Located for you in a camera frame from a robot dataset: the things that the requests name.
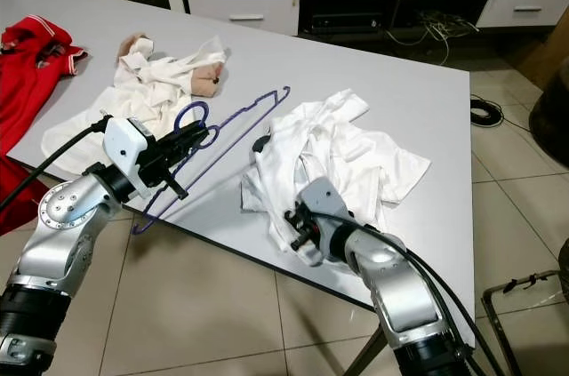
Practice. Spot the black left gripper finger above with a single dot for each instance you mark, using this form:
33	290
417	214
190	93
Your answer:
200	146
194	132

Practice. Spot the white shirt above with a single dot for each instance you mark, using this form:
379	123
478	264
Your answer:
347	154

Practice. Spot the red polo shirt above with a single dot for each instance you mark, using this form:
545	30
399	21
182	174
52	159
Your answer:
31	83

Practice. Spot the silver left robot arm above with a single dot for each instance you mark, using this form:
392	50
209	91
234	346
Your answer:
71	234

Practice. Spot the cream shirt beige plaid trim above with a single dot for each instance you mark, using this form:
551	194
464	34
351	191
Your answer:
151	96

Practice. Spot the white table black legs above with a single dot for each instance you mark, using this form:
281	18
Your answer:
364	65

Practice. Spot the black set-top box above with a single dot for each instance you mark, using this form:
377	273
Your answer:
342	22

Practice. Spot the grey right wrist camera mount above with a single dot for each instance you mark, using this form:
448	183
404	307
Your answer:
320	201

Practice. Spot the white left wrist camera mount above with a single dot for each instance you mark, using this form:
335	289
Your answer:
127	149

